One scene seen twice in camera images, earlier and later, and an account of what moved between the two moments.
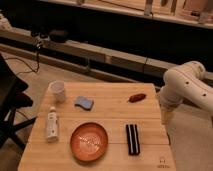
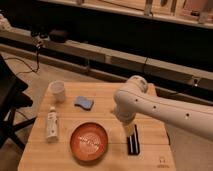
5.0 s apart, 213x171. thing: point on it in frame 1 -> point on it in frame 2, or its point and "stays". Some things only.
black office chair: [11, 87] stays
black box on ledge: [58, 36] stays
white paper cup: [56, 89] stays
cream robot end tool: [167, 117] -> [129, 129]
